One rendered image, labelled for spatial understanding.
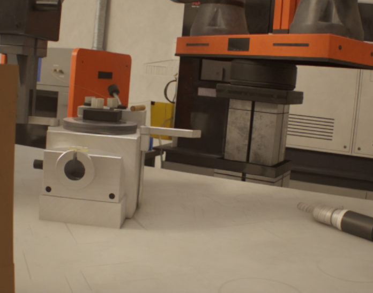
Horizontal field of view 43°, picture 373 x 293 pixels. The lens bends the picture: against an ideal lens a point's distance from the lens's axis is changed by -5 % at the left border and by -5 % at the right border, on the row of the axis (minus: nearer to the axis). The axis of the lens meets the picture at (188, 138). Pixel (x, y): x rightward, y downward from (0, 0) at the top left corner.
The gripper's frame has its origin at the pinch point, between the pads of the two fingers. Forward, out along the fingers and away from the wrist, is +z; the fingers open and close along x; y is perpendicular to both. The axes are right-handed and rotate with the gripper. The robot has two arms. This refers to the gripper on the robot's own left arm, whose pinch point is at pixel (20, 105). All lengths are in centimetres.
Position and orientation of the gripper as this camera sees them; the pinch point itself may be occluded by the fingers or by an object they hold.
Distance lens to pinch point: 61.7
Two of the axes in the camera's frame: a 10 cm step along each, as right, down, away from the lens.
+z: -0.9, 9.9, 1.2
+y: 10.0, 0.9, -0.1
